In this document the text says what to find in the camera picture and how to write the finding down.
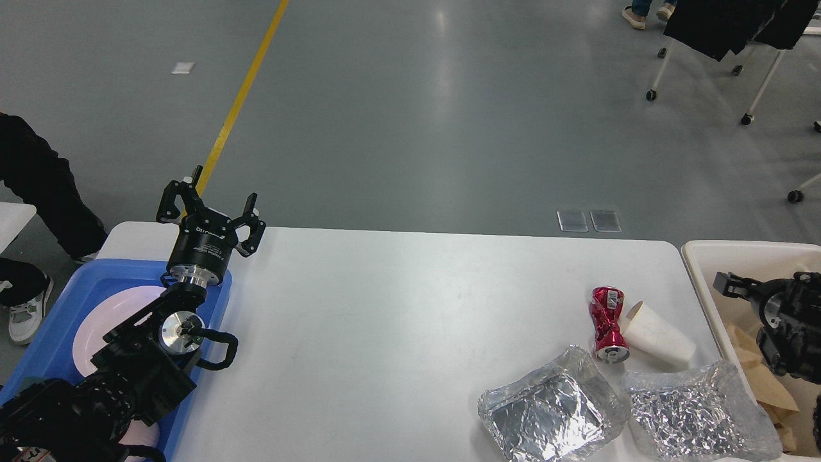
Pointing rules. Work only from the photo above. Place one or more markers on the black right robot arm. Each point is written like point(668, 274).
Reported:
point(789, 313)

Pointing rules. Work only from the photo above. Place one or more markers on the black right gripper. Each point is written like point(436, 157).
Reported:
point(767, 297)

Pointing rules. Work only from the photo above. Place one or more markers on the white caster leg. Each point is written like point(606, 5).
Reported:
point(797, 195)

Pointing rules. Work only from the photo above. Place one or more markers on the beige plastic bin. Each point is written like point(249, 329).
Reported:
point(762, 261)

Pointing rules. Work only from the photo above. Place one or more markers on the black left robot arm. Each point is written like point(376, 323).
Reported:
point(143, 371)

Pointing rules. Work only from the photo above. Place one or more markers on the pink plate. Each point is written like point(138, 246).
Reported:
point(108, 314)

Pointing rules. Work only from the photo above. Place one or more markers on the right clear floor plate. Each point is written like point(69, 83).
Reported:
point(606, 221)

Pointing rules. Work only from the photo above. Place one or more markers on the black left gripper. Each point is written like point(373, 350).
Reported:
point(204, 245)

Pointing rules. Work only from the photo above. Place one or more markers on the clear plastic wrap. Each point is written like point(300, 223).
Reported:
point(701, 414)

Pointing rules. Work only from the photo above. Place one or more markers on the white paper cup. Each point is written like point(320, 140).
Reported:
point(645, 329)

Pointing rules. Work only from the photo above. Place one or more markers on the white side table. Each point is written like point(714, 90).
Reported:
point(14, 217)

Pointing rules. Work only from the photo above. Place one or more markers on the rack with black clothes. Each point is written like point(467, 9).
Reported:
point(716, 28)

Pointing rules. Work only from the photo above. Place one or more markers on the pink mug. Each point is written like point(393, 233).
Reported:
point(139, 433)

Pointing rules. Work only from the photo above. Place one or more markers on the person in blue jeans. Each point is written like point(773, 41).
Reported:
point(637, 12)

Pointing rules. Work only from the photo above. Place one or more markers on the brown paper bag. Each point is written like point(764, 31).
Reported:
point(769, 393)

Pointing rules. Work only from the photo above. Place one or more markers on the clear floor plate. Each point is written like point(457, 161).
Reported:
point(606, 221)
point(572, 221)

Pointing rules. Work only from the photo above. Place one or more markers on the crumpled aluminium foil tray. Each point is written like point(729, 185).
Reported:
point(565, 410)

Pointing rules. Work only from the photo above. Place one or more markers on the crushed red soda can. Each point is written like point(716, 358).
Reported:
point(606, 308)

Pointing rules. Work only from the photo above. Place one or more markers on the left clear floor plate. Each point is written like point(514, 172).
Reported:
point(572, 221)

